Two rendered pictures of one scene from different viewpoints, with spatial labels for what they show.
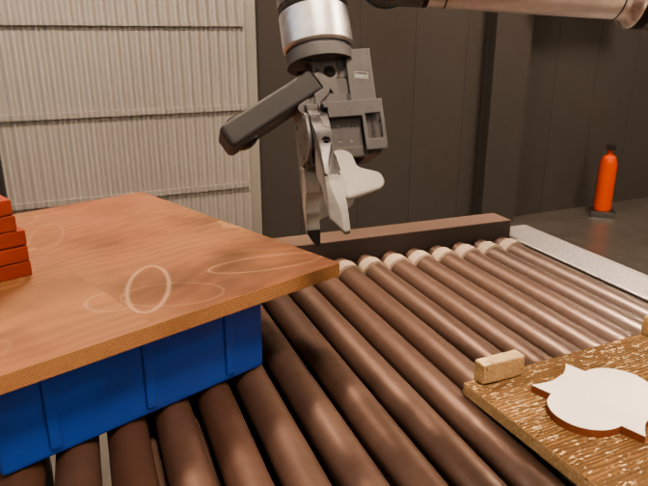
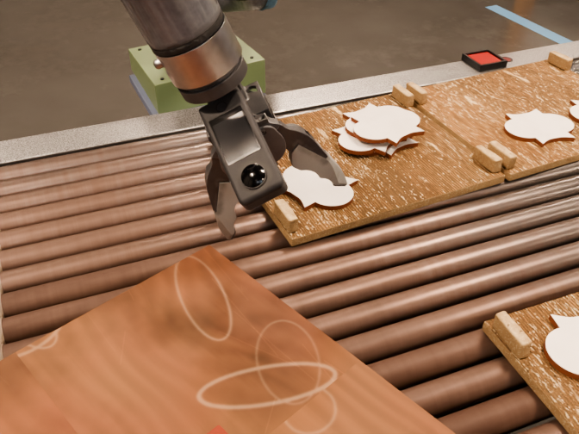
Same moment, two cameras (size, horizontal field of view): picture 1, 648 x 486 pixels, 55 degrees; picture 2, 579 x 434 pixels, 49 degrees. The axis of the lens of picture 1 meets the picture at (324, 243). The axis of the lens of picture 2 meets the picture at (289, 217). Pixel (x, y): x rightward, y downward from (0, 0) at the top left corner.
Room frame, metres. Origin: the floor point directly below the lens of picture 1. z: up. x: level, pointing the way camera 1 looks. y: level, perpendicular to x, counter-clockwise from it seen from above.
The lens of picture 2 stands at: (0.61, 0.58, 1.54)
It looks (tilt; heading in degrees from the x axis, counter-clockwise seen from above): 38 degrees down; 270
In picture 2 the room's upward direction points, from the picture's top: straight up
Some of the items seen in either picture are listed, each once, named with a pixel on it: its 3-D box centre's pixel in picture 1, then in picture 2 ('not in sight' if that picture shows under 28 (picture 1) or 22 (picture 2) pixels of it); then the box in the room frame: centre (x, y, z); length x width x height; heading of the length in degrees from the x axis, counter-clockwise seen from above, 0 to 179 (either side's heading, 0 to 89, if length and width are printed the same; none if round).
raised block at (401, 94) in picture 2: not in sight; (402, 95); (0.38, -0.60, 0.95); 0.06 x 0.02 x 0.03; 115
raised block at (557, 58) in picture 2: not in sight; (560, 60); (-0.01, -0.78, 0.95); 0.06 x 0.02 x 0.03; 115
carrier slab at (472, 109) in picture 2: not in sight; (532, 111); (0.12, -0.58, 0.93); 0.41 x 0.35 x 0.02; 25
